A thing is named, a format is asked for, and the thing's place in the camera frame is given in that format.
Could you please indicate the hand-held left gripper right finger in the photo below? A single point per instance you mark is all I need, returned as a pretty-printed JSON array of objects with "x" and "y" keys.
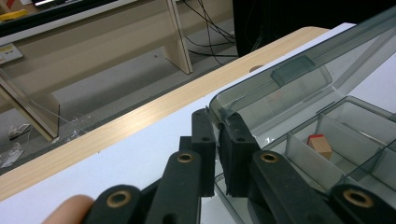
[{"x": 236, "y": 155}]

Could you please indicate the small clear plastic scrap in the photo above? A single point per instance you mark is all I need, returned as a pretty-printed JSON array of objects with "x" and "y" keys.
[{"x": 76, "y": 132}]

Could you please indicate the small wooden block red side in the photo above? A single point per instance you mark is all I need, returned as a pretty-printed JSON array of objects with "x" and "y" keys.
[{"x": 320, "y": 146}]

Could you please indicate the white label card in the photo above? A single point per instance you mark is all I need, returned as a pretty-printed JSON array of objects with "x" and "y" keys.
[{"x": 9, "y": 53}]

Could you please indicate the flat clear plastic scrap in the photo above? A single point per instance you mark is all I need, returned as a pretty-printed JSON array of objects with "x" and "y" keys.
[{"x": 11, "y": 155}]

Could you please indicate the yellow tool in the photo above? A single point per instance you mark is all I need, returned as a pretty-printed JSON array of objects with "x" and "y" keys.
[{"x": 12, "y": 15}]

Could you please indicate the crumpled clear plastic scrap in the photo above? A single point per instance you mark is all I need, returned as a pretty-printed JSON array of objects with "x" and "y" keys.
[{"x": 19, "y": 130}]

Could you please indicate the grey clear plastic organizer box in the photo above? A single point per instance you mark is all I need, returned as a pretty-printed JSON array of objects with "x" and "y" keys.
[{"x": 295, "y": 93}]

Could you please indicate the dark curtain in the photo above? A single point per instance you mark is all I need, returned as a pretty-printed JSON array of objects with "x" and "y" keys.
[{"x": 295, "y": 18}]

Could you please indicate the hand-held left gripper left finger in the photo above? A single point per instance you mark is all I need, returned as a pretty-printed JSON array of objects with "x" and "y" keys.
[{"x": 204, "y": 140}]

